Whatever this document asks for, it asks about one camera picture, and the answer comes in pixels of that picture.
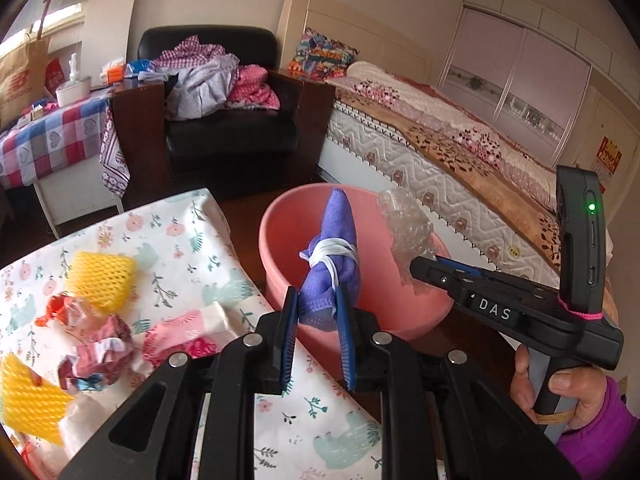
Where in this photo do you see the pink floral quilt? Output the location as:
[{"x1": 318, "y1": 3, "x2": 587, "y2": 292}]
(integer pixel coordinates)
[{"x1": 347, "y1": 60, "x2": 561, "y2": 211}]

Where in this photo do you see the white sliding door wardrobe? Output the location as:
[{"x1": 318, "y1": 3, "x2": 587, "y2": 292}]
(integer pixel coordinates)
[{"x1": 437, "y1": 0, "x2": 640, "y2": 196}]

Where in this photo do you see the clear plastic wrap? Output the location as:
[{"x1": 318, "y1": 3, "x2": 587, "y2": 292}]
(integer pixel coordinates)
[{"x1": 376, "y1": 190, "x2": 438, "y2": 297}]

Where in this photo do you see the blue plastic packet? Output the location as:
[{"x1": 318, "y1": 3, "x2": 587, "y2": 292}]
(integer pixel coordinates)
[{"x1": 124, "y1": 59, "x2": 158, "y2": 81}]

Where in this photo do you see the person's right hand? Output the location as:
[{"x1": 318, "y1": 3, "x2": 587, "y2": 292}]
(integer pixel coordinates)
[{"x1": 510, "y1": 346, "x2": 608, "y2": 432}]

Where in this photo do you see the bed with cream headboard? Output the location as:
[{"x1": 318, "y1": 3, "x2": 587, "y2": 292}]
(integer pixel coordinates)
[{"x1": 277, "y1": 0, "x2": 620, "y2": 343}]

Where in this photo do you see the brown paper bag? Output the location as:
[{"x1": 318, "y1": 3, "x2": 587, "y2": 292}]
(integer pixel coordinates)
[{"x1": 0, "y1": 30, "x2": 51, "y2": 117}]

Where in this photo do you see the pink dotted garment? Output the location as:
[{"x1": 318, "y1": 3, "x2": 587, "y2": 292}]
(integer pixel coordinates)
[{"x1": 225, "y1": 65, "x2": 281, "y2": 111}]

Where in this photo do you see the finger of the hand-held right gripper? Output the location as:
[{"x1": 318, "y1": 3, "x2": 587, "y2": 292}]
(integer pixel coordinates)
[
  {"x1": 410, "y1": 256, "x2": 472, "y2": 303},
  {"x1": 434, "y1": 255, "x2": 483, "y2": 278}
]

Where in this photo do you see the pink plastic basin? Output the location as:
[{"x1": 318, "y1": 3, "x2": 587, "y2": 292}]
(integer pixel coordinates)
[{"x1": 259, "y1": 184, "x2": 453, "y2": 343}]

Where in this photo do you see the orange tissue box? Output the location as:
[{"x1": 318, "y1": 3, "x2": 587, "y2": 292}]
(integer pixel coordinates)
[{"x1": 98, "y1": 60, "x2": 125, "y2": 86}]

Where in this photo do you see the red wall calendar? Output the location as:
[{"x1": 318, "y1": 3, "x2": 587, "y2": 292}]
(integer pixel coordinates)
[{"x1": 590, "y1": 135, "x2": 623, "y2": 193}]

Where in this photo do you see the pink tissue packet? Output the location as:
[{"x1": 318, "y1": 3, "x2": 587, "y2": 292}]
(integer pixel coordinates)
[{"x1": 141, "y1": 302, "x2": 238, "y2": 368}]

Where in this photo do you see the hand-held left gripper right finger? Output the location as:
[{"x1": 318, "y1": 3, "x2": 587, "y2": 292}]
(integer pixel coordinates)
[{"x1": 336, "y1": 287, "x2": 581, "y2": 480}]

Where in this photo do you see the pink checked garment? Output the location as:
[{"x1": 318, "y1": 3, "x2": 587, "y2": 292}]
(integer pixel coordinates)
[{"x1": 152, "y1": 35, "x2": 226, "y2": 70}]

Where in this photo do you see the grey garment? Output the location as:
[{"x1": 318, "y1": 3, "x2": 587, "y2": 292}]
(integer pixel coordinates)
[{"x1": 167, "y1": 55, "x2": 242, "y2": 121}]

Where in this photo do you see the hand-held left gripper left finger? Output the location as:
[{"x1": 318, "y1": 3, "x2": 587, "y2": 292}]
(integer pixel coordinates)
[{"x1": 57, "y1": 287, "x2": 301, "y2": 480}]

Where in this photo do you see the wooden pole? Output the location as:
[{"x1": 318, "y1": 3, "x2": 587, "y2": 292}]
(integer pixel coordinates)
[{"x1": 37, "y1": 0, "x2": 68, "y2": 41}]

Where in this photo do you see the yellow foam fruit net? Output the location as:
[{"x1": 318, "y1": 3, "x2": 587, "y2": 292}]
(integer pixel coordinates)
[
  {"x1": 65, "y1": 251, "x2": 138, "y2": 313},
  {"x1": 0, "y1": 352, "x2": 76, "y2": 446}
]

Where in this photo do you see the floral white tablecloth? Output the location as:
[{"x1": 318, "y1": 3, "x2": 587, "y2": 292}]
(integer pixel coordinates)
[{"x1": 0, "y1": 187, "x2": 386, "y2": 480}]

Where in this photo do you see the red packet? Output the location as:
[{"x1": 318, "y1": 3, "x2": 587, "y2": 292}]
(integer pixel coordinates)
[{"x1": 44, "y1": 57, "x2": 68, "y2": 98}]

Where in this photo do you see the purple face mask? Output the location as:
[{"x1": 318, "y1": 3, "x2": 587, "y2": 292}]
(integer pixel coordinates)
[{"x1": 298, "y1": 186, "x2": 361, "y2": 333}]

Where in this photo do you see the red blue checked tablecloth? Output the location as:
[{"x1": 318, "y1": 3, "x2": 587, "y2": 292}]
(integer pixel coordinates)
[{"x1": 0, "y1": 82, "x2": 131, "y2": 198}]

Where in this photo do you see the crumpled dark pink wrapper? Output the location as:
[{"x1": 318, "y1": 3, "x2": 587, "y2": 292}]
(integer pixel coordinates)
[{"x1": 57, "y1": 314, "x2": 136, "y2": 393}]

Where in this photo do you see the crumpled red white wrapper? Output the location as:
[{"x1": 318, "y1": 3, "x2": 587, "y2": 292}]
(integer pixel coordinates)
[{"x1": 32, "y1": 294, "x2": 108, "y2": 342}]

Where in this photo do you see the person's right forearm purple sleeve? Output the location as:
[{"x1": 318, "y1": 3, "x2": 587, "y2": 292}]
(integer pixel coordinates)
[{"x1": 555, "y1": 375, "x2": 640, "y2": 480}]

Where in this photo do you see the white pot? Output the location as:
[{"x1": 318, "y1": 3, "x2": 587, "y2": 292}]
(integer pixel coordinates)
[{"x1": 55, "y1": 76, "x2": 92, "y2": 107}]

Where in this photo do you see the colourful printed pillow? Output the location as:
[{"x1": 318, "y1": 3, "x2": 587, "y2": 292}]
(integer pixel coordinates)
[{"x1": 289, "y1": 28, "x2": 360, "y2": 83}]

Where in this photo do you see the black leather armchair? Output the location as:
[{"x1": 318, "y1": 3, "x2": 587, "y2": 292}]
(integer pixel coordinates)
[{"x1": 111, "y1": 25, "x2": 336, "y2": 197}]

